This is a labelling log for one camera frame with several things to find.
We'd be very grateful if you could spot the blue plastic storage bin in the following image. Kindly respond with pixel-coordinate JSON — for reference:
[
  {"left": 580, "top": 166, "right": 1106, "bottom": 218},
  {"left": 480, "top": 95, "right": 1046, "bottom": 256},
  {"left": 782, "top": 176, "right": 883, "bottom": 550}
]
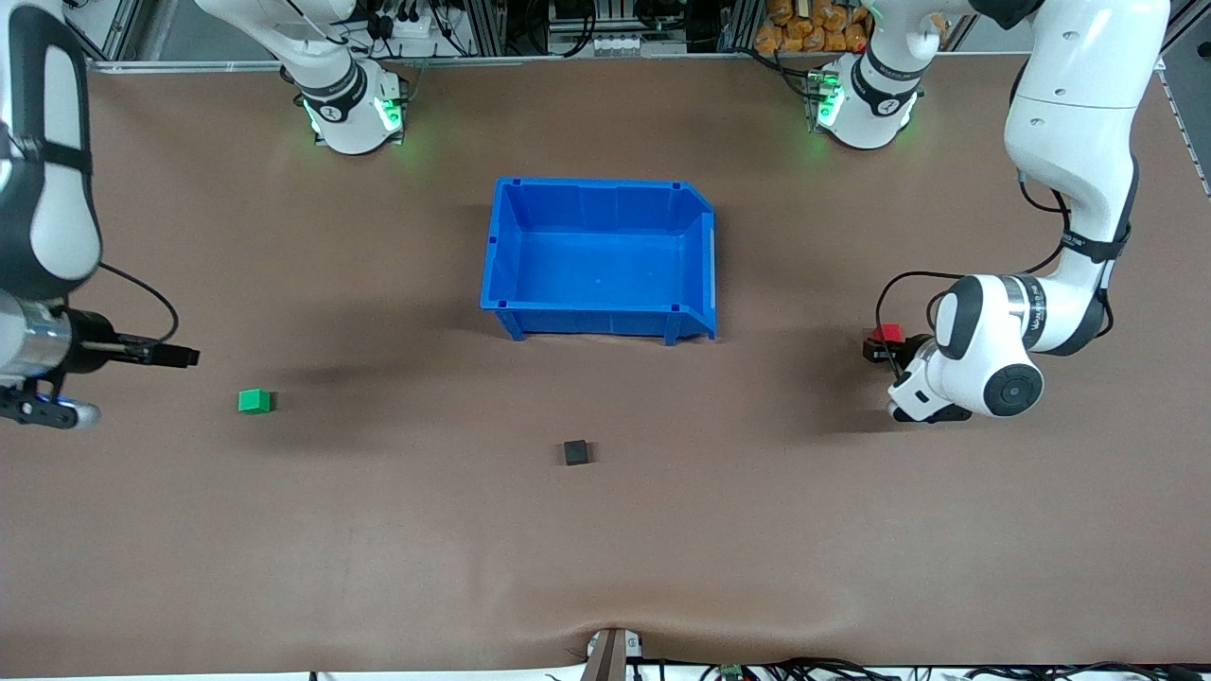
[{"left": 480, "top": 177, "right": 718, "bottom": 347}]

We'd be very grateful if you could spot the orange packets pile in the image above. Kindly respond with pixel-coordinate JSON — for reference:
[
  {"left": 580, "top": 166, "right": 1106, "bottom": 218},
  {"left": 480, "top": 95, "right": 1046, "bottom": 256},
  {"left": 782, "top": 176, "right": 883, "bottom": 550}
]
[{"left": 754, "top": 0, "right": 947, "bottom": 55}]

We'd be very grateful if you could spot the white power strip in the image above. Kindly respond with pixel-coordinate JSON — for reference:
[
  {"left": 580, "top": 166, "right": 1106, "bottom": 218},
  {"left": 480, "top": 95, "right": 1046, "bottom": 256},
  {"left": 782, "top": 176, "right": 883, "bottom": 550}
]
[{"left": 374, "top": 8, "right": 446, "bottom": 41}]

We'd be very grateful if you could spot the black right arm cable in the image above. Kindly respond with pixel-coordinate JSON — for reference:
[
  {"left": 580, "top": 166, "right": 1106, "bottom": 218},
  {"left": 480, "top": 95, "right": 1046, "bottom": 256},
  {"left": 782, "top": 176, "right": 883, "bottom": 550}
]
[{"left": 95, "top": 262, "right": 181, "bottom": 346}]

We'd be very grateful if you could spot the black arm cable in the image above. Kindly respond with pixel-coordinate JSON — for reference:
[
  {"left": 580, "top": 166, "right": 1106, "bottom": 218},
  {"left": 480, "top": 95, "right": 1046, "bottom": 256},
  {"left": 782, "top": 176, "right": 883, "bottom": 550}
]
[
  {"left": 95, "top": 262, "right": 181, "bottom": 346},
  {"left": 875, "top": 170, "right": 1136, "bottom": 384}
]

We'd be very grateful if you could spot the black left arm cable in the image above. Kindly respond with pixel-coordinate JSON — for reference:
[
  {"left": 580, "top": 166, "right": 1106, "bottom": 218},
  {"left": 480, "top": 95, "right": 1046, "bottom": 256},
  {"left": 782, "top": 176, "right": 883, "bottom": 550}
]
[{"left": 875, "top": 170, "right": 1136, "bottom": 384}]

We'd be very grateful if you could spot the aluminium frame post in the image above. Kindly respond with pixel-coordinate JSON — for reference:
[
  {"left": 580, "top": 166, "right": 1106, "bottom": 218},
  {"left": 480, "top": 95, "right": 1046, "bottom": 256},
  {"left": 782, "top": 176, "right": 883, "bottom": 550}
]
[{"left": 61, "top": 0, "right": 143, "bottom": 75}]

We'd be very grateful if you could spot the aluminium table edge rail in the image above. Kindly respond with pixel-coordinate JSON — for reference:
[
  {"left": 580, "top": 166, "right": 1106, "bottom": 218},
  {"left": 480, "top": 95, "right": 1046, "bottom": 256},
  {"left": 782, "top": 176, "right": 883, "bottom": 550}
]
[{"left": 83, "top": 52, "right": 816, "bottom": 73}]

